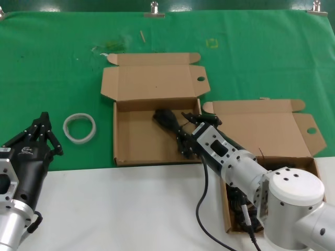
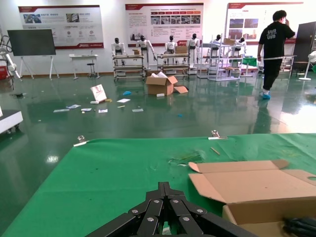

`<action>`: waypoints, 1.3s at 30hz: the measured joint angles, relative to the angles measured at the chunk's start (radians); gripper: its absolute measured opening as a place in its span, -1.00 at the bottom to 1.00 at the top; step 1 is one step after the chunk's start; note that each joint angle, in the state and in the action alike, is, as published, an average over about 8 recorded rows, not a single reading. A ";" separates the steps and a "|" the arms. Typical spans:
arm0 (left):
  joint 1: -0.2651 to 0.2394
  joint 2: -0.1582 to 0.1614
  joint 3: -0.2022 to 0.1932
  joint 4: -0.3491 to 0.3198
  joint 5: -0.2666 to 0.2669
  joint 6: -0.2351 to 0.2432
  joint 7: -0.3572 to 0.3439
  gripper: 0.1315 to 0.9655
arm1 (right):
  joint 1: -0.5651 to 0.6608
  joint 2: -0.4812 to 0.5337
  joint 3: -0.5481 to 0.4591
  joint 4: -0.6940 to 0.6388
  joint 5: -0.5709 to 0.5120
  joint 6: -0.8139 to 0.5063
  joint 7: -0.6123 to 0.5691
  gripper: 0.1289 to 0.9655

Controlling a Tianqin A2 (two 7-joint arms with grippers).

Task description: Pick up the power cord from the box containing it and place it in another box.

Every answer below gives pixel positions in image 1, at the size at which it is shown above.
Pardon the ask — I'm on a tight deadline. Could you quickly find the open cardboard receiving box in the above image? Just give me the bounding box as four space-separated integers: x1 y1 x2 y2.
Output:
100 52 211 167

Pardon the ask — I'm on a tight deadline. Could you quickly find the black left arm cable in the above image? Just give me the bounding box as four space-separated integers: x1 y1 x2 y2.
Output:
26 210 43 234

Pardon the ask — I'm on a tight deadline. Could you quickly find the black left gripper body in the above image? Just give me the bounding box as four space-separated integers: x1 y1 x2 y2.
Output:
0 141 53 210

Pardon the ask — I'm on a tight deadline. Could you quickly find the silver binder clip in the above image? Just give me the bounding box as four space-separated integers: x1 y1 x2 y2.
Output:
306 0 328 16
143 1 166 19

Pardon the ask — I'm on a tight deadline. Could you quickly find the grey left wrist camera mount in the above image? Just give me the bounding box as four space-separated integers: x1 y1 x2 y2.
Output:
0 156 20 207

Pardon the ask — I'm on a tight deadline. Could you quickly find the open cardboard cord box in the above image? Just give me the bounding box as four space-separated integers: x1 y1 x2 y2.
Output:
202 98 328 234

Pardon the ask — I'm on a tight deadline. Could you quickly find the clear plastic wrapper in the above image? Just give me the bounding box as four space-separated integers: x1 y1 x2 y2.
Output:
91 33 131 53

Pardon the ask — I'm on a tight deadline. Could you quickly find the cable with metal connector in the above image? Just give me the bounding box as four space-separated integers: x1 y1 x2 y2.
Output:
241 204 264 251

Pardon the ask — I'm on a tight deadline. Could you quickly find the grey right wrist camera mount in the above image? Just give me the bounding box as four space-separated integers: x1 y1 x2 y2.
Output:
192 121 238 168

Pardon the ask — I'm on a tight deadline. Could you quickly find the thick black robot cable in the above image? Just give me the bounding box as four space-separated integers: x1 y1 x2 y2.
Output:
195 154 247 251

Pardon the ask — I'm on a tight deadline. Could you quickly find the clear adhesive tape roll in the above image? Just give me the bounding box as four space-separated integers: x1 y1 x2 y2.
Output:
62 112 98 145

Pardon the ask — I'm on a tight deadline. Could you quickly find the green table cloth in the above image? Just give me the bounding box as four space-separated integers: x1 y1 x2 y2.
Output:
0 9 335 173

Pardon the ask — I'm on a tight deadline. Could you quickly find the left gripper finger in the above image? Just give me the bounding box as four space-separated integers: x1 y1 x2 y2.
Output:
1 111 49 149
39 121 64 167

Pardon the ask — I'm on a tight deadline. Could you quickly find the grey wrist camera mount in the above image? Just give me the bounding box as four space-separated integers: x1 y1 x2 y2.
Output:
0 156 20 207
192 121 238 168

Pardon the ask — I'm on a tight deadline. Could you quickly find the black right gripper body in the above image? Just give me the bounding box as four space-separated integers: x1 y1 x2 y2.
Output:
197 122 252 181

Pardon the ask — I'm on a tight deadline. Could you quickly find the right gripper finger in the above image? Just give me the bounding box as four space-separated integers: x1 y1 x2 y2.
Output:
203 114 224 126
181 111 204 126

